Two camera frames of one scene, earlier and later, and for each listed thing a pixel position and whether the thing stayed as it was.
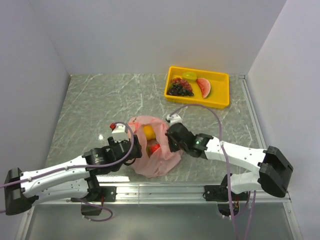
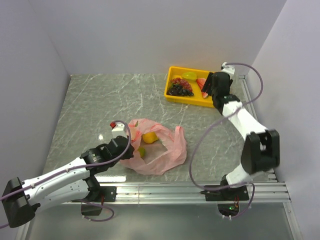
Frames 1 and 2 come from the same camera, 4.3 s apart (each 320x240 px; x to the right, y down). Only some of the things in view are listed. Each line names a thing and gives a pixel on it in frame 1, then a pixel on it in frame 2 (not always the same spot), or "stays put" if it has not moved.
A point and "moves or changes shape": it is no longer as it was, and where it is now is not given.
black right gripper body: [174, 146] → [213, 90]
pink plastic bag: [164, 161] moves or changes shape
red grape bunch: [179, 81] stays put
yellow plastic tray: [219, 94] stays put
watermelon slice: [205, 86] stays put
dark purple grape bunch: [177, 89] stays put
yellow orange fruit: [149, 132] moves or changes shape
